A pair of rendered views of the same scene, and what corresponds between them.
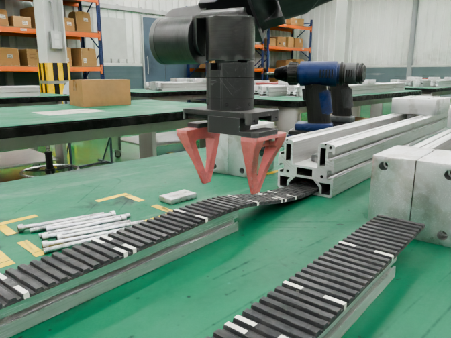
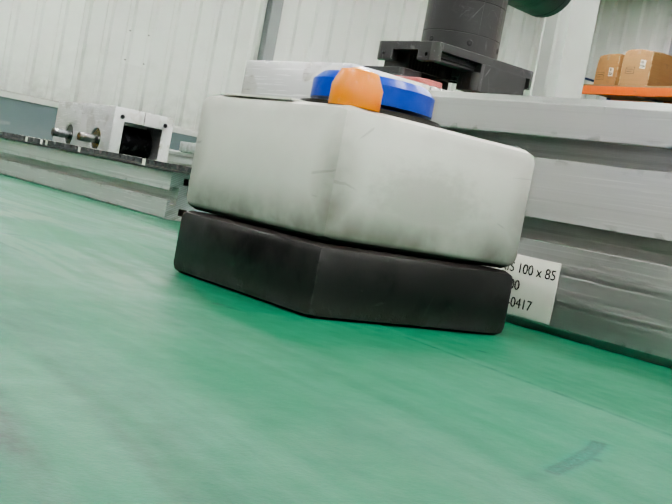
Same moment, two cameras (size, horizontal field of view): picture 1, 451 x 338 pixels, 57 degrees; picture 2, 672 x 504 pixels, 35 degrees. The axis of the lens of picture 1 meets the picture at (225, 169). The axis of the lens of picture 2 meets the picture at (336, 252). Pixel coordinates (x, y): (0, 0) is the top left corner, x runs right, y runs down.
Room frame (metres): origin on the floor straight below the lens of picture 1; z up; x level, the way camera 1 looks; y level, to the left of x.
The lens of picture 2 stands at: (0.61, -0.80, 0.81)
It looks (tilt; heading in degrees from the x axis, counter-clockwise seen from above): 3 degrees down; 102
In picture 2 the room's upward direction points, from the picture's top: 11 degrees clockwise
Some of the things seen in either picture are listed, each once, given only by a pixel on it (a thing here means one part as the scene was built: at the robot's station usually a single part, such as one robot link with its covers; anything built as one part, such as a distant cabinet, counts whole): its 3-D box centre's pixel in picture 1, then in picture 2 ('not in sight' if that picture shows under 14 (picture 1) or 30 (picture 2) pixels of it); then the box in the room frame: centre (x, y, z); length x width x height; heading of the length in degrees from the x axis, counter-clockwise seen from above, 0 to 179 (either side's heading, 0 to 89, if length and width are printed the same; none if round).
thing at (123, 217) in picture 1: (84, 226); not in sight; (0.49, 0.18, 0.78); 0.11 x 0.01 x 0.01; 123
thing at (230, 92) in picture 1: (230, 93); (462, 31); (0.50, -0.01, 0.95); 0.10 x 0.07 x 0.07; 51
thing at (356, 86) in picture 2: not in sight; (357, 87); (0.54, -0.49, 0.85); 0.01 x 0.01 x 0.01
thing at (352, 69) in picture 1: (327, 100); not in sight; (1.25, -0.31, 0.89); 0.20 x 0.08 x 0.22; 60
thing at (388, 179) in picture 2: not in sight; (371, 211); (0.55, -0.44, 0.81); 0.10 x 0.08 x 0.06; 50
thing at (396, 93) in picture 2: not in sight; (370, 109); (0.54, -0.45, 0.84); 0.04 x 0.04 x 0.02
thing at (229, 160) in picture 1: (247, 147); not in sight; (0.81, -0.04, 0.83); 0.11 x 0.10 x 0.10; 54
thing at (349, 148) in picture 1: (388, 137); not in sight; (0.96, -0.38, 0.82); 0.80 x 0.10 x 0.09; 140
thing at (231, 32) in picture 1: (225, 39); not in sight; (0.50, 0.00, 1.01); 0.07 x 0.06 x 0.07; 61
